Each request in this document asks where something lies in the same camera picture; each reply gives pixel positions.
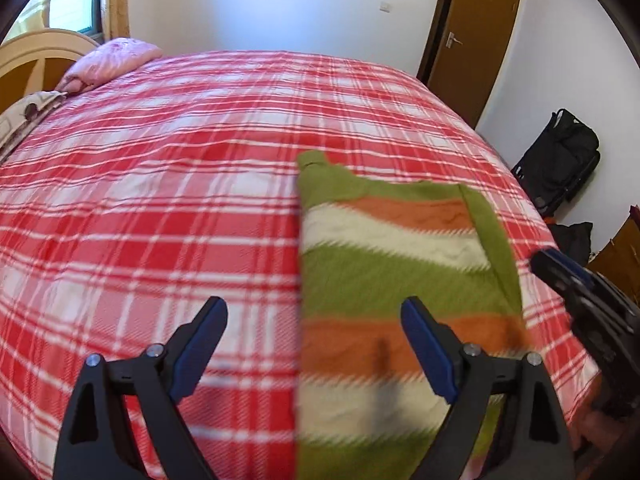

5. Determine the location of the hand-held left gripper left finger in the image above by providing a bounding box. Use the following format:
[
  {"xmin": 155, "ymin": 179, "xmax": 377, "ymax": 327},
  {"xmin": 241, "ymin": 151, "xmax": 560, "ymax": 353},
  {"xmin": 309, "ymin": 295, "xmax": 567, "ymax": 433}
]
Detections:
[{"xmin": 52, "ymin": 296, "xmax": 229, "ymax": 480}]

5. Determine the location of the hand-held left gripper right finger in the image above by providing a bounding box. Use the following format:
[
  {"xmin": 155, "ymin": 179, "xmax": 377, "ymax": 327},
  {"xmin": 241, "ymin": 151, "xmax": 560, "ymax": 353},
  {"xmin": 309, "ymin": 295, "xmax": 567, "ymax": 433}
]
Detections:
[{"xmin": 401, "ymin": 296, "xmax": 574, "ymax": 480}]

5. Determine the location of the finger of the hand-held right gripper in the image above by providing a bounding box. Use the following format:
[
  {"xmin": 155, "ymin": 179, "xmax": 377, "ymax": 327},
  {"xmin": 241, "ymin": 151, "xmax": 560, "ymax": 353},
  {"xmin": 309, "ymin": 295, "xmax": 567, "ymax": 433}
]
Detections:
[{"xmin": 530, "ymin": 248, "xmax": 599, "ymax": 295}]

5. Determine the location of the green striped knit sweater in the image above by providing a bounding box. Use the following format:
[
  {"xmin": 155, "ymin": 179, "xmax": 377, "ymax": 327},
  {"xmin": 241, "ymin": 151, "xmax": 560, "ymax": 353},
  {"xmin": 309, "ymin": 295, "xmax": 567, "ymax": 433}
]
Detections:
[{"xmin": 295, "ymin": 150, "xmax": 532, "ymax": 480}]

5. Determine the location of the small black bag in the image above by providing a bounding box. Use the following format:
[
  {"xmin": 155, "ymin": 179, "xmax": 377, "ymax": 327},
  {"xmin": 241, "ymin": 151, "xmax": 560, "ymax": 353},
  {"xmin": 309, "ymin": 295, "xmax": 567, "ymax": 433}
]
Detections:
[{"xmin": 549, "ymin": 221, "xmax": 595, "ymax": 266}]

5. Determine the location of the wooden cabinet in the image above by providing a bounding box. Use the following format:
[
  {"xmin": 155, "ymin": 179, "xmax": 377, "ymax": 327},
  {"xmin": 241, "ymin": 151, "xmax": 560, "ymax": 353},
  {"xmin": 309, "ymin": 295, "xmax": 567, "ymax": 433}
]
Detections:
[{"xmin": 587, "ymin": 205, "xmax": 640, "ymax": 307}]

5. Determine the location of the large black bag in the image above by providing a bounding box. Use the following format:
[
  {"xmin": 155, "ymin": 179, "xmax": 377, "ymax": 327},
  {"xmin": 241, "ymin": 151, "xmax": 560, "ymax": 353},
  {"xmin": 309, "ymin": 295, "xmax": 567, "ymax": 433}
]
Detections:
[{"xmin": 511, "ymin": 108, "xmax": 601, "ymax": 216}]

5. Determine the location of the red plaid bedspread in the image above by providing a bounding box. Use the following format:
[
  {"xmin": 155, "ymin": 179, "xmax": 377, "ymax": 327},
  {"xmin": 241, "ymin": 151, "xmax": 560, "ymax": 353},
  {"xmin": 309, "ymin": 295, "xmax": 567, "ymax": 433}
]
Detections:
[{"xmin": 0, "ymin": 50, "xmax": 601, "ymax": 480}]

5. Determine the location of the brown wooden door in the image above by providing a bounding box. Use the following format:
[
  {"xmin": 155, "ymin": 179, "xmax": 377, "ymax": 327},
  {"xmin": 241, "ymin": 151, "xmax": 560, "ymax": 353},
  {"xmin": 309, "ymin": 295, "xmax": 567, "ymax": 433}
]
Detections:
[{"xmin": 417, "ymin": 0, "xmax": 524, "ymax": 131}]

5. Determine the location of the beige patterned pillow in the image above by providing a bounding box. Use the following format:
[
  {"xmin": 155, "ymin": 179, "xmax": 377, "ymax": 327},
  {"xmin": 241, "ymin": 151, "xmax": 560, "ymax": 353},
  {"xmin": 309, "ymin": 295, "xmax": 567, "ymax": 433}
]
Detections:
[{"xmin": 0, "ymin": 91, "xmax": 69, "ymax": 164}]

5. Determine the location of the pink pillow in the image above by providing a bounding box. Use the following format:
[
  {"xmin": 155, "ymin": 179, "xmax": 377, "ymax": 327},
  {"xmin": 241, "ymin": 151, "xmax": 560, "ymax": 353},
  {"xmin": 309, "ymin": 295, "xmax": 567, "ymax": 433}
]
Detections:
[{"xmin": 56, "ymin": 37, "xmax": 166, "ymax": 95}]

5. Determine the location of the cream wooden headboard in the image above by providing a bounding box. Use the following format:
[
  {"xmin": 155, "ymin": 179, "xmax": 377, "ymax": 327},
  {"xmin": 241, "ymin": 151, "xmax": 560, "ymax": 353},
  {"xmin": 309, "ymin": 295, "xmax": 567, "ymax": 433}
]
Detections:
[{"xmin": 0, "ymin": 29, "xmax": 101, "ymax": 112}]

